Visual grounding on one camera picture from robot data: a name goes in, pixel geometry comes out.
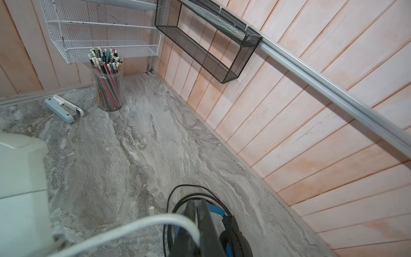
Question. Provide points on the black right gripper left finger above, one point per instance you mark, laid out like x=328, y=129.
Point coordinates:
x=184, y=245

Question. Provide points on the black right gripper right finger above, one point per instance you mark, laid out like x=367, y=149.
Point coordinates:
x=210, y=245

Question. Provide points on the black blue headphones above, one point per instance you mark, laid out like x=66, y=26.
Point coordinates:
x=232, y=239

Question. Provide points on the white headphones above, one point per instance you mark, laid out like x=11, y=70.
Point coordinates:
x=25, y=220

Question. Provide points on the light blue stapler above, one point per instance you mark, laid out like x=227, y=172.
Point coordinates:
x=63, y=108

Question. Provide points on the clear pencil jar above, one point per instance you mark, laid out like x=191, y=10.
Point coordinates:
x=107, y=70

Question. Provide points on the aluminium wall rail back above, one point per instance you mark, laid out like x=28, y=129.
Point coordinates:
x=313, y=52

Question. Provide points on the black mesh wall basket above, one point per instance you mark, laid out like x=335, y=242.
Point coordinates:
x=219, y=23

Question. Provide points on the white mesh wall shelf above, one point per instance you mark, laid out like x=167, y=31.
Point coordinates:
x=77, y=27

